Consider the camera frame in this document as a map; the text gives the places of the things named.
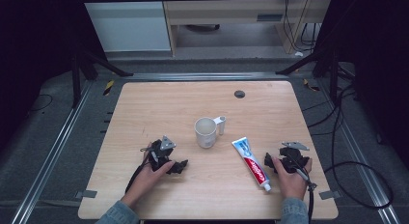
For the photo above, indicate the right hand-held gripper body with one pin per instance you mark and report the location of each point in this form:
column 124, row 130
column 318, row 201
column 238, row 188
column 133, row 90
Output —
column 292, row 158

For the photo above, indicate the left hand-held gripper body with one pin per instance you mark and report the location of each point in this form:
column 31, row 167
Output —
column 160, row 151

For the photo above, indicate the blue red white toothpaste tube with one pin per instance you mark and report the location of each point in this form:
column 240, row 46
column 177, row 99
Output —
column 254, row 164

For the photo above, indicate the person's right hand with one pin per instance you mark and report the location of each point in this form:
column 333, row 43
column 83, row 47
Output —
column 292, row 185

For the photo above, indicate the person's left hand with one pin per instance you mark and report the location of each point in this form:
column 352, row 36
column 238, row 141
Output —
column 146, row 180

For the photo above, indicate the grey tape piece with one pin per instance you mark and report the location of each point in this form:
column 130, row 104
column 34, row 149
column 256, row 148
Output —
column 329, row 194
column 86, row 194

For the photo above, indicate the yellow black tape strip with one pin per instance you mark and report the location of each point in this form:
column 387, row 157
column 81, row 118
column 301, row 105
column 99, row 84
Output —
column 108, row 87
column 310, row 85

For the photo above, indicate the black metal stand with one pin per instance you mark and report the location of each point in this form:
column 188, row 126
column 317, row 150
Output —
column 334, row 72
column 76, row 79

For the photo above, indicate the white cabinet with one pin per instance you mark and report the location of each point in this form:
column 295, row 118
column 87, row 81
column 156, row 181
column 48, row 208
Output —
column 128, row 26

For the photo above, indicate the metal floor rail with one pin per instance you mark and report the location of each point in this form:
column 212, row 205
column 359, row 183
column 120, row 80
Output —
column 205, row 76
column 363, row 172
column 48, row 162

